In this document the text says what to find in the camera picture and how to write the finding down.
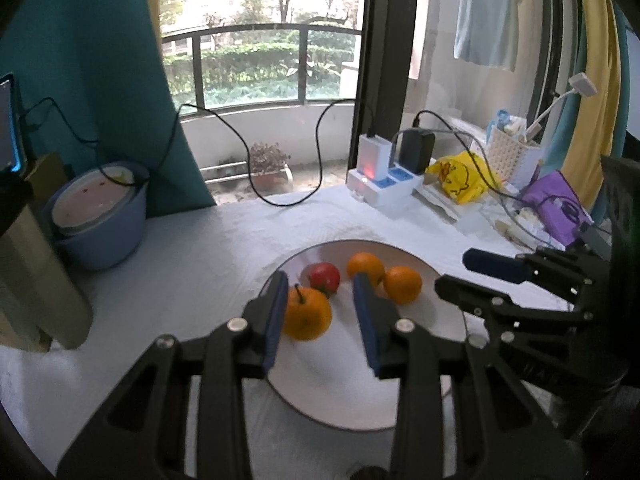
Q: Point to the purple pouch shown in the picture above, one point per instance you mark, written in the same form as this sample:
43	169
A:
547	200

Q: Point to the white gooseneck lamp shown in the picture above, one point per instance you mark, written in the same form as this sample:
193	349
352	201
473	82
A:
582	84

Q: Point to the red apple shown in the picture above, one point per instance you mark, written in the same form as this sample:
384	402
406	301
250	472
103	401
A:
324	276

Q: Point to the white charger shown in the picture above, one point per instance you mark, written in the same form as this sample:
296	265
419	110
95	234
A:
375	155

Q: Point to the dark window frame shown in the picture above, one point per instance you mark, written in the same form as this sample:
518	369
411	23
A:
385	50

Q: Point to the orange with stem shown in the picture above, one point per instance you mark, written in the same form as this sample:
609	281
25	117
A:
310	317

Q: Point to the yellow duck print bag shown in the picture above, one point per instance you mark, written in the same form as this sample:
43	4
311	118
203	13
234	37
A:
460	177

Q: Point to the white tray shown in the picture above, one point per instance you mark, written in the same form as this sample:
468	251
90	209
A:
440	202

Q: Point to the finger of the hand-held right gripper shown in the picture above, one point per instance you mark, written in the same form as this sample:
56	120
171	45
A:
492	262
470	297

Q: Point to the light blue hanging towel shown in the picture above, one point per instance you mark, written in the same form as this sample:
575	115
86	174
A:
485	20

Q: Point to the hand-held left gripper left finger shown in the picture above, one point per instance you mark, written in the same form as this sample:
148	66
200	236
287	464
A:
276	320

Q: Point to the black power adapter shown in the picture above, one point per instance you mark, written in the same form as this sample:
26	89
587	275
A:
416	152

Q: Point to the blue bottle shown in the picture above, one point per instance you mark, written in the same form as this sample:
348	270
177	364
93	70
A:
501	120

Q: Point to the teal curtain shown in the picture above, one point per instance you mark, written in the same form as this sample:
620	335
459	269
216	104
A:
90	60

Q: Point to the small orange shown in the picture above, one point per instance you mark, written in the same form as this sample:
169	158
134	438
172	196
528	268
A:
404	285
365	264

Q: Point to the blue plastic basin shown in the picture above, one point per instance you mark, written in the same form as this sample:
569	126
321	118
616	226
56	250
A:
105	240

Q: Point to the white and blue power strip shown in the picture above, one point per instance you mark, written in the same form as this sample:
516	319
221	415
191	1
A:
380	192

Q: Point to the potted plant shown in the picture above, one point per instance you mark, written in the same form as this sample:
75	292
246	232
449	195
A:
267	157

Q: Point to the smartphone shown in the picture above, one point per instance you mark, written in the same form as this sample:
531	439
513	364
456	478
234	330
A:
7	125

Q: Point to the round white plate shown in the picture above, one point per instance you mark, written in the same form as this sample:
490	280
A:
325	380

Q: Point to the white bowl with lid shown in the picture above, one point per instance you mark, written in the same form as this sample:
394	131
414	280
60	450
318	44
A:
90	200

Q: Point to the yellow curtain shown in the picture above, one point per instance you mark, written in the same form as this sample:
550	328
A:
597	85

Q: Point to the black balcony railing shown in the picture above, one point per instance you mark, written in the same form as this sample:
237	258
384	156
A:
300	65

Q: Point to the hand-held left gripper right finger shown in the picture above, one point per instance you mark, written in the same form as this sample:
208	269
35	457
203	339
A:
365	320

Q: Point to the white perforated basket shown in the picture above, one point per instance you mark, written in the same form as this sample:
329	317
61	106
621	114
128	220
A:
512	157

